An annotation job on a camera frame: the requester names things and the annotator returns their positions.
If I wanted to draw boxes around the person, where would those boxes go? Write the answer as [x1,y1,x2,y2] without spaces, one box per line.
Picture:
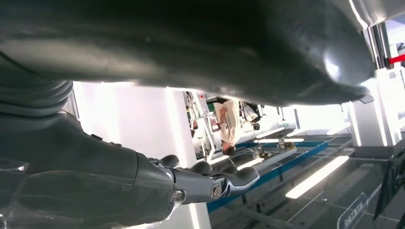
[213,99,244,156]

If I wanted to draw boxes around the black equipment unit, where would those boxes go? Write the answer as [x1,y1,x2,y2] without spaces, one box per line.
[242,102,264,131]

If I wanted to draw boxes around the blue ceiling beam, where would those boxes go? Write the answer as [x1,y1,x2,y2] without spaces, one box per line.
[207,141,330,214]

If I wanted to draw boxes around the chrome barrier stanchion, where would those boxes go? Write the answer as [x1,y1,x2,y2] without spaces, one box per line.
[363,22,394,70]

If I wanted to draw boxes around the stainless steel table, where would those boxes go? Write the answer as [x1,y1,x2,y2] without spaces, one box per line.
[330,0,405,32]

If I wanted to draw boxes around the translucent hanging sign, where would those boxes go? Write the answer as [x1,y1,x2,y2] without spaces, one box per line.
[337,193,369,229]

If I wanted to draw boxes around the black overhead structure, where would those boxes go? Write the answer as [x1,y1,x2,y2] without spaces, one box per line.
[373,148,405,229]

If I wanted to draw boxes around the white machine frame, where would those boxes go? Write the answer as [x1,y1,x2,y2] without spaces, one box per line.
[185,91,219,162]

